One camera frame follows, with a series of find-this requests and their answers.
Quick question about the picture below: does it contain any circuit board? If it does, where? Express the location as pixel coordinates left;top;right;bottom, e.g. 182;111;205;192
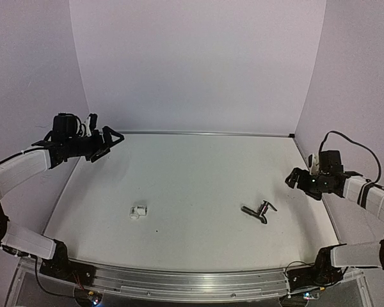
74;288;102;306
303;291;320;301

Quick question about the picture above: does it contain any right camera black cable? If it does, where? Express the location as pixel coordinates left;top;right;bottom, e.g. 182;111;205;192
318;130;382;185

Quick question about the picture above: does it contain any white PVC elbow fitting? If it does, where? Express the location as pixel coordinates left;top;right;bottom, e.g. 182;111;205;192
129;202;148;219

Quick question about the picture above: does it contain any right circuit board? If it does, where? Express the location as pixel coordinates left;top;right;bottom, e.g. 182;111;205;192
303;291;320;301

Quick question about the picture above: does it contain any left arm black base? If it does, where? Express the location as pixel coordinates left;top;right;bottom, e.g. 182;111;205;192
39;240;96;287

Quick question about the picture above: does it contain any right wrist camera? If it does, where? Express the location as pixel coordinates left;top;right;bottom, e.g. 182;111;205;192
308;153;319;175

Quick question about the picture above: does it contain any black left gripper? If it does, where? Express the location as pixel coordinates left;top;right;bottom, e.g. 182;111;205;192
64;124;124;162

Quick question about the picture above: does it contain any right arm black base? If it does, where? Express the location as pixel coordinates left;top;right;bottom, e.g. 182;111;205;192
284;244;348;293

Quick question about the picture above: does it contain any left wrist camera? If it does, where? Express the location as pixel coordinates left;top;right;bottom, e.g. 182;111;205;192
83;113;98;137

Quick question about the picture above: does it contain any left circuit board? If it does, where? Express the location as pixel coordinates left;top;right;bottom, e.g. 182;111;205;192
74;288;102;306

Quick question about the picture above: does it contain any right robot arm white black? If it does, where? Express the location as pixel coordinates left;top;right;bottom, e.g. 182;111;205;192
285;150;384;270

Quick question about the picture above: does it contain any aluminium front rail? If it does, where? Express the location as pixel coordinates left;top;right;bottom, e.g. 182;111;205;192
15;255;369;301

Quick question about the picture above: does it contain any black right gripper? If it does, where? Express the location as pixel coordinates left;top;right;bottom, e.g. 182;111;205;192
285;167;332;198

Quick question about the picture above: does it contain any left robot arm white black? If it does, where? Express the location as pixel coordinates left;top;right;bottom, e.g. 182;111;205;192
0;113;125;279

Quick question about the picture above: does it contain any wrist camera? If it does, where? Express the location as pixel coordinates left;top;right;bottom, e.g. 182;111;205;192
308;153;319;175
83;113;98;137

